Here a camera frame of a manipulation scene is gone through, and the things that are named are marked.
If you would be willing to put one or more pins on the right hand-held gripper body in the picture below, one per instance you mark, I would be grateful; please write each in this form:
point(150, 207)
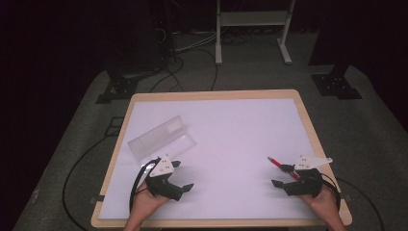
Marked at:
point(306, 186)

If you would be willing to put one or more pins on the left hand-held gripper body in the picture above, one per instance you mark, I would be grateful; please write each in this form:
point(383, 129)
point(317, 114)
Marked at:
point(162, 166)

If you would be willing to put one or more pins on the red pen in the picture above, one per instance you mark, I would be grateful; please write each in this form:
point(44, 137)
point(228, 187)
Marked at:
point(275, 162)

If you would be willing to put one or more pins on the person's right hand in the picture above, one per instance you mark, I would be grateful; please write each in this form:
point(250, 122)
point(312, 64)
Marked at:
point(325, 205)

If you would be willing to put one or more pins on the person's left hand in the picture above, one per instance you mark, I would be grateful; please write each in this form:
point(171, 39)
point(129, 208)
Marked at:
point(146, 203)

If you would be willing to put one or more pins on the clear plastic pencil case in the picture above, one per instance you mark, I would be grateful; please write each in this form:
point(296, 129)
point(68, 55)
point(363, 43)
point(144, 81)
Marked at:
point(160, 138)

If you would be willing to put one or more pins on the white table mat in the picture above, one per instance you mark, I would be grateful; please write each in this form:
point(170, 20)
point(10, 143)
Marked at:
point(231, 144)

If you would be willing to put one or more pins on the black stand base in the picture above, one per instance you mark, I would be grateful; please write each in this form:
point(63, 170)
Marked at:
point(122, 86)
point(336, 85)

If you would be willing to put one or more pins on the white metal stand frame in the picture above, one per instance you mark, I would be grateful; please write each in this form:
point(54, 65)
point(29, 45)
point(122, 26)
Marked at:
point(253, 17)

